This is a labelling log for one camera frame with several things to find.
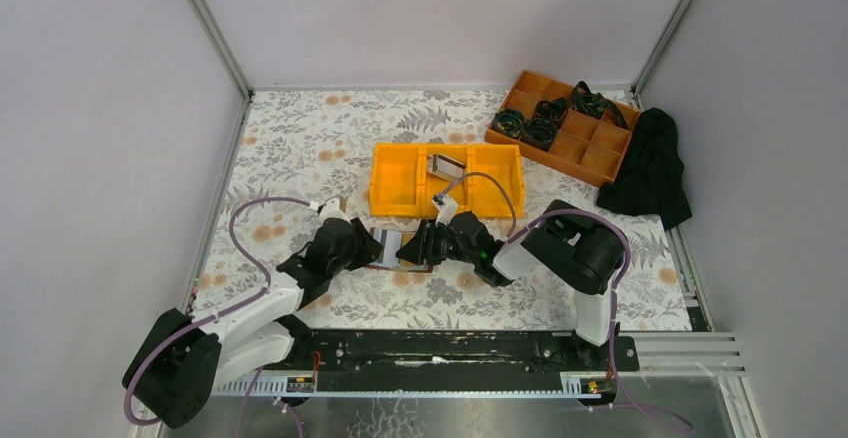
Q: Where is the brown leather card holder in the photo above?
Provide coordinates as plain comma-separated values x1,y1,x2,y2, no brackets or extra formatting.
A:
367,227,433,273

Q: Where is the yellow plastic bin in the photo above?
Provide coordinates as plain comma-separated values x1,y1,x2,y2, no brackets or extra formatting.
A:
368,143,423,218
421,144,469,218
467,144,525,218

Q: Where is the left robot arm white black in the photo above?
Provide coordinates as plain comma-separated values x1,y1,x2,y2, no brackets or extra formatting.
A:
122,218,383,428

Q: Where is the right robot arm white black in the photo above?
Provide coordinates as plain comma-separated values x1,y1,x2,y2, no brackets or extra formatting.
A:
395,197,630,346

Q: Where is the rolled tie green yellow pattern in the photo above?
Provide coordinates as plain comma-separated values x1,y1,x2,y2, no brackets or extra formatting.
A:
492,108,525,140

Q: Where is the rolled tie dark brown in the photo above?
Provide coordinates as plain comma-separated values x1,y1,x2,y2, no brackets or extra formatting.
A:
522,118,559,152

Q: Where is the wooden compartment tray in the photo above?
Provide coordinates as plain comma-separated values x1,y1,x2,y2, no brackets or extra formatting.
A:
485,70,642,187

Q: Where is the rolled tie dark orange pattern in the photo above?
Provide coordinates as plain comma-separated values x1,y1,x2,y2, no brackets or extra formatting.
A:
533,97,569,127

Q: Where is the loose dark floral tie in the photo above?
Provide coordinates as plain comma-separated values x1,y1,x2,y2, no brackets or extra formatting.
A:
570,81,629,130

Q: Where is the black cloth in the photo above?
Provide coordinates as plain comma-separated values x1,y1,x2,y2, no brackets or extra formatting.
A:
596,107,692,230

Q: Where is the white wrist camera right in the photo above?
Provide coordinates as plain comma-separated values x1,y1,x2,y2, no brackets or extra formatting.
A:
432,193,458,226

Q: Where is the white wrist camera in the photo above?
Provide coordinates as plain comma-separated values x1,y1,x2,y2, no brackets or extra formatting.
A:
309,196,351,222
432,193,458,226

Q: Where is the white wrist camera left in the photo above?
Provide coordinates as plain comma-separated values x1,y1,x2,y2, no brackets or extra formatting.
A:
309,196,351,222

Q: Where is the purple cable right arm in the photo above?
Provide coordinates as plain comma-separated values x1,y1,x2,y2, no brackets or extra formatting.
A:
433,171,633,383

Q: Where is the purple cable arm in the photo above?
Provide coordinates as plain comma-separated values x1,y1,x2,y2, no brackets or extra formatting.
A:
123,197,329,428
433,171,633,383

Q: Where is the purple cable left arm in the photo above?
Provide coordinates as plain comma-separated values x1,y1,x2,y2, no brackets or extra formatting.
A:
123,197,329,428

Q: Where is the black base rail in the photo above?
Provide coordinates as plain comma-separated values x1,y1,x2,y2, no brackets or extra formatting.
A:
268,329,640,394

